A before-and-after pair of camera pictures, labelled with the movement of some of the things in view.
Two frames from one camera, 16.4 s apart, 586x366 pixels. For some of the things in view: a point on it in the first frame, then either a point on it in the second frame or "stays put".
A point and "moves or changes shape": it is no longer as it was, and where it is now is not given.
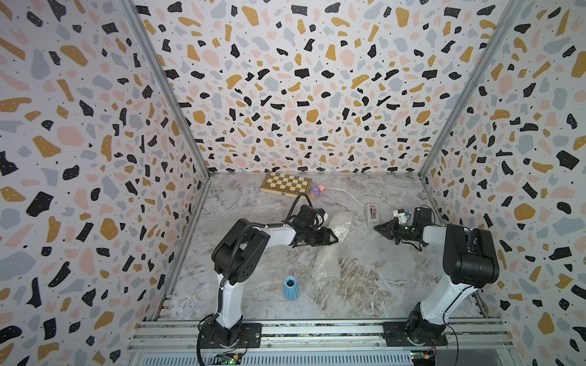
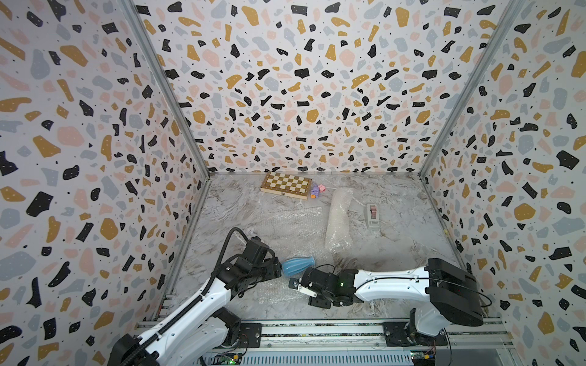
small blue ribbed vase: [291, 292] to [291, 266]
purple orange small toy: [314, 192] stays put
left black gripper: [325, 239] to [274, 268]
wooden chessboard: [286, 184] stays put
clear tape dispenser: [372, 214] stays put
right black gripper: [390, 230] to [313, 303]
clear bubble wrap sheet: [326, 267] moves or changes shape
